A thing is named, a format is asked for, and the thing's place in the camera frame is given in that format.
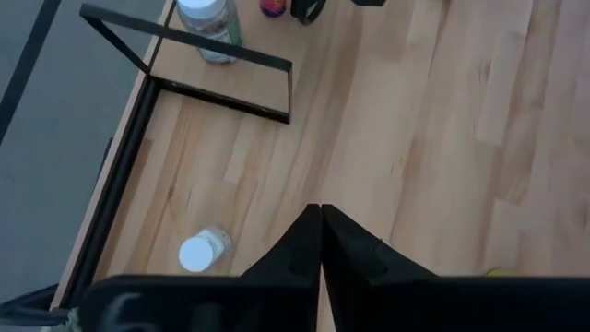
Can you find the wooden shelf black metal frame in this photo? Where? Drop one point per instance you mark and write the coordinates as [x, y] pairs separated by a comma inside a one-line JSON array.
[[184, 38]]

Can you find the white bottle blue label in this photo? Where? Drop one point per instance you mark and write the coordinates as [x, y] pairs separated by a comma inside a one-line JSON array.
[[198, 253]]

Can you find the black aluminium table frame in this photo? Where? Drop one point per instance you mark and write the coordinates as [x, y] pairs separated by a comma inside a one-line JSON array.
[[113, 193]]

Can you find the large bottle green label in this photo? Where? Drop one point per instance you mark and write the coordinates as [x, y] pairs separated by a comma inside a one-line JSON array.
[[216, 23]]

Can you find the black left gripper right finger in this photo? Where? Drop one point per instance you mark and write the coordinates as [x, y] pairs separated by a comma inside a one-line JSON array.
[[364, 263]]

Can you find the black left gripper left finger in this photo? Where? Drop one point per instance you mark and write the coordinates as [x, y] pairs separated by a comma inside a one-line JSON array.
[[286, 258]]

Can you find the artificial green plant white pot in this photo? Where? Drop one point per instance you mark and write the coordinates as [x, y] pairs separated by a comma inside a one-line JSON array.
[[69, 323]]

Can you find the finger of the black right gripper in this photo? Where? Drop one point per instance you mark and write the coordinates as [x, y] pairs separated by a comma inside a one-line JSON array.
[[369, 2], [309, 11]]

